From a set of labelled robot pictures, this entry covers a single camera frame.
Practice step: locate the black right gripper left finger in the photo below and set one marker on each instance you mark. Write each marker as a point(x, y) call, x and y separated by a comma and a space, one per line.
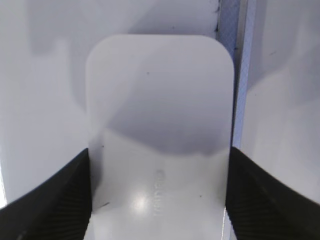
point(58, 209)

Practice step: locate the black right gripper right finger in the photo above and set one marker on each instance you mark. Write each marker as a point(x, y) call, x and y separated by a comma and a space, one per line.
point(260, 207)

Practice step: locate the white board eraser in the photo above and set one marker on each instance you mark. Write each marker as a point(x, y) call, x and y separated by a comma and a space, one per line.
point(160, 116)

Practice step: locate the white board with grey frame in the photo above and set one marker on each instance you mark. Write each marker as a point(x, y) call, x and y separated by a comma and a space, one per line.
point(274, 46)

